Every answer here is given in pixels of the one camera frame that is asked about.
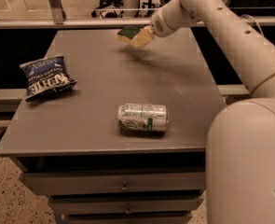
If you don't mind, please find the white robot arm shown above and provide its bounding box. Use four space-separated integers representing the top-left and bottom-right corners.
145 0 275 224

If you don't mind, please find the bottom grey drawer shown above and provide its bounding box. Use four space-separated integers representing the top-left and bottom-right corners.
67 212 191 224

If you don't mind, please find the green and yellow sponge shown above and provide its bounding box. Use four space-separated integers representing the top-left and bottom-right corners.
117 25 141 43

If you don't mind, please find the grey drawer cabinet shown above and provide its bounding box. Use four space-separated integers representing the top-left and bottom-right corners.
0 27 228 224

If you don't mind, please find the white green soda can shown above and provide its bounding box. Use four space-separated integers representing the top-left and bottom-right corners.
117 104 169 133

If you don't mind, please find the middle grey drawer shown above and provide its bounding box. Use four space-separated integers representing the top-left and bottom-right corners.
48 194 203 216

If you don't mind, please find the top grey drawer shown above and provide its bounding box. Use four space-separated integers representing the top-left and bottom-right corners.
19 169 205 196

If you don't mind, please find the grey drawer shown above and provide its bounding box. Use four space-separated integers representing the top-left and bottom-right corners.
48 194 203 216
67 212 191 224
19 169 205 196

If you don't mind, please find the blue chip bag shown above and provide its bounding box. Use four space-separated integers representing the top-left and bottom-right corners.
20 55 77 102

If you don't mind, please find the black office chair base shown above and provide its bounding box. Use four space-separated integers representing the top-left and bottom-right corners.
90 0 126 19

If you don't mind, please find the grey metal railing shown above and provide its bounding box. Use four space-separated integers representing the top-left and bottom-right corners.
0 0 275 30

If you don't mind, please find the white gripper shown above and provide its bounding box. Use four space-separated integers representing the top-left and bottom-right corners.
131 0 199 48

